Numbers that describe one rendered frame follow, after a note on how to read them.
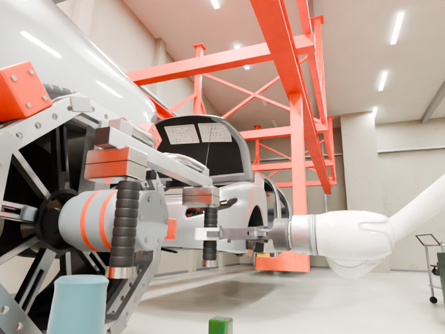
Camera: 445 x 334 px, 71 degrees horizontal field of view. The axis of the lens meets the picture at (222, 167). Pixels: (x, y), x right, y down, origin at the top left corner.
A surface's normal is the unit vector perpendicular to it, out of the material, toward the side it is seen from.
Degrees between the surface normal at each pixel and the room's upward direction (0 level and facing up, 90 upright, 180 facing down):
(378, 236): 98
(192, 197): 90
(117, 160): 90
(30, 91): 90
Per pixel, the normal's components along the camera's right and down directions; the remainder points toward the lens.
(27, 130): 0.93, -0.07
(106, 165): -0.36, -0.24
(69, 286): -0.04, -0.05
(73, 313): 0.19, -0.28
